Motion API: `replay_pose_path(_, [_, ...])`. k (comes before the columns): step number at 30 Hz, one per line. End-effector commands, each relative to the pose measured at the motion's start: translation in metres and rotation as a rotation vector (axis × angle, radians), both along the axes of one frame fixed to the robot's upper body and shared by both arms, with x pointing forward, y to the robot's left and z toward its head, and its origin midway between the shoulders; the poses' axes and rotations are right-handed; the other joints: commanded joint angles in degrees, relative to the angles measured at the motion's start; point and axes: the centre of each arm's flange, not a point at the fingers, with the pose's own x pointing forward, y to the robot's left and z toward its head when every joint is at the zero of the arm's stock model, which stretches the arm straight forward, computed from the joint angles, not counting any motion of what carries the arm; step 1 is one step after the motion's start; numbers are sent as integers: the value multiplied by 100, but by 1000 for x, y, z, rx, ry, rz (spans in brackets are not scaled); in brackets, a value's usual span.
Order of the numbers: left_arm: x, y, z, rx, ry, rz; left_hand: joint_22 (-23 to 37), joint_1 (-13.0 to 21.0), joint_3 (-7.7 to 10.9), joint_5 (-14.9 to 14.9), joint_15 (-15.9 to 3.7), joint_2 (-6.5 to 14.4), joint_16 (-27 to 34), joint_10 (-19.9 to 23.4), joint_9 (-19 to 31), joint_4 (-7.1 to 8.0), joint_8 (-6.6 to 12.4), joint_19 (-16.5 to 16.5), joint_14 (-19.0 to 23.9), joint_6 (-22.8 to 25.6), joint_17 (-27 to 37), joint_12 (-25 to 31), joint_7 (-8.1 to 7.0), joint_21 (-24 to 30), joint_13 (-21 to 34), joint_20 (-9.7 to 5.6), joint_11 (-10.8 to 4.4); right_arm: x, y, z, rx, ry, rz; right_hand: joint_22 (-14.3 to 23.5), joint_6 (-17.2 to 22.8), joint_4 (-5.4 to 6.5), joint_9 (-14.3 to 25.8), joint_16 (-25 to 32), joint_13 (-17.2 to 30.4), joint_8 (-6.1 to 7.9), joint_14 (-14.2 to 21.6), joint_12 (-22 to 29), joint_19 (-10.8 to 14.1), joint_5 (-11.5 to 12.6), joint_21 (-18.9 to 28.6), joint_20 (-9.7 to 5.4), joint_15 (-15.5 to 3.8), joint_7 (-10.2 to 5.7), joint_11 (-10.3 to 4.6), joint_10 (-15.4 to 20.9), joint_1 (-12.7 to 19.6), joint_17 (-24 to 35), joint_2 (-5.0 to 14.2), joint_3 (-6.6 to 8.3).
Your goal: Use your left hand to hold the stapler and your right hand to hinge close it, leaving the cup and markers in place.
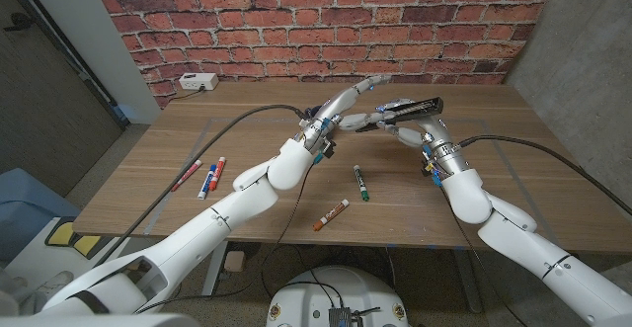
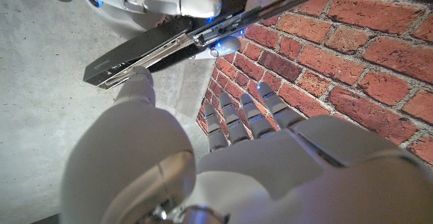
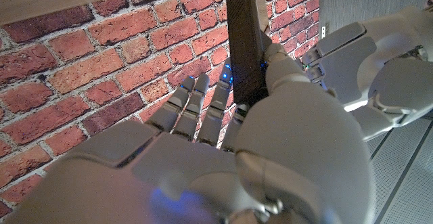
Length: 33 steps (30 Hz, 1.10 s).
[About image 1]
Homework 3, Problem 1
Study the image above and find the blue dry erase marker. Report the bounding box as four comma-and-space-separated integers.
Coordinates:
197, 163, 218, 201

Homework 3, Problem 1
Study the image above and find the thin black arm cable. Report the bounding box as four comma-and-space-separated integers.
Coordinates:
135, 158, 320, 314
436, 182, 517, 327

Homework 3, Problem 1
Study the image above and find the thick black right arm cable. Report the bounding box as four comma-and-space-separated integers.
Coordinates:
457, 133, 632, 217

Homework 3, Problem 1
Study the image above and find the black torso cable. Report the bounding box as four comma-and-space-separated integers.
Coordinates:
260, 242, 347, 309

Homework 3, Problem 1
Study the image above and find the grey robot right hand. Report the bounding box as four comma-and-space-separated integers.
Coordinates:
375, 98, 470, 177

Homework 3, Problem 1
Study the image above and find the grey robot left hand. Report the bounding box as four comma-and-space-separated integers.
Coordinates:
295, 73, 393, 156

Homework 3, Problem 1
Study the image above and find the grey table leg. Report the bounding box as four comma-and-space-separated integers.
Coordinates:
200, 240, 229, 297
451, 249, 484, 314

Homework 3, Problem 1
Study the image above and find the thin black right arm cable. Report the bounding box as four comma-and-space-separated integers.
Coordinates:
436, 182, 517, 327

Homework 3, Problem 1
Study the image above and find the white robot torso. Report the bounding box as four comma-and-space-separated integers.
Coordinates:
265, 265, 411, 327

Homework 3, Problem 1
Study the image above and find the seated person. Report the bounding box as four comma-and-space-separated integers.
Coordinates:
0, 266, 75, 316

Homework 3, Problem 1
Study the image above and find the blue plastic bin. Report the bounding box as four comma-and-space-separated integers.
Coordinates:
0, 167, 83, 264

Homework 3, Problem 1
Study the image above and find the green dry erase marker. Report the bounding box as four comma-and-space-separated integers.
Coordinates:
353, 164, 370, 203

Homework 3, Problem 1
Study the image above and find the red brick print backdrop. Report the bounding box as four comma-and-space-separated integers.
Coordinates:
87, 0, 564, 110

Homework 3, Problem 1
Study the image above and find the dark wooden door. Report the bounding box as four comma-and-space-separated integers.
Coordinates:
0, 0, 125, 198

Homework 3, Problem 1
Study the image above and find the black power strip cable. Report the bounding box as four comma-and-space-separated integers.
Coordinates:
167, 87, 204, 104

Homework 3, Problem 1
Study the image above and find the orange dry erase marker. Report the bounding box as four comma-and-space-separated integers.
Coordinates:
311, 198, 351, 232

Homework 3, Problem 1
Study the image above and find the white power strip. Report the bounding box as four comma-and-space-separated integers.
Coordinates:
178, 72, 220, 92

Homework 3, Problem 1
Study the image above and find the beige box under table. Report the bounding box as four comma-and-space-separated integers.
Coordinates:
224, 250, 247, 274

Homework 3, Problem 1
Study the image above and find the black door handle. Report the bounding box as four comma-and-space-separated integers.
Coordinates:
3, 11, 35, 33

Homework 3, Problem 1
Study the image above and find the grey finned torso module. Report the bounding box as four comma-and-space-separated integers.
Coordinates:
328, 306, 355, 327

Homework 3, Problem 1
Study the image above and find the yellow black floor pad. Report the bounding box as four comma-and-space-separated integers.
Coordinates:
44, 216, 103, 259

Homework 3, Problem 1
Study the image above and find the red dry erase marker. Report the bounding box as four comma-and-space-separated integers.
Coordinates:
208, 156, 227, 193
170, 159, 203, 193

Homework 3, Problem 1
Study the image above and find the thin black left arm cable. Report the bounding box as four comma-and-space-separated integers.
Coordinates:
135, 158, 320, 314

